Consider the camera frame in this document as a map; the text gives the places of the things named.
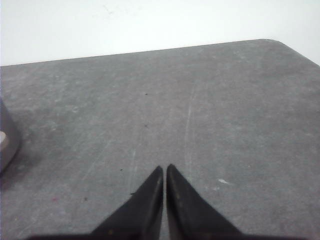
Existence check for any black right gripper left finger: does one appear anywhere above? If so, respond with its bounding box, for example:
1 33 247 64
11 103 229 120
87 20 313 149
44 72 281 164
91 165 165 240

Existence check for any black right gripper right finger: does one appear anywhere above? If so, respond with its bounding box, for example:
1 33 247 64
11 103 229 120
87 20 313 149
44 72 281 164
166 163 243 240

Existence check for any stainless steel steamer pot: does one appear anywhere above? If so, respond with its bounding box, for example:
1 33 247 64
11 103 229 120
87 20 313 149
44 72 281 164
0 98 21 174

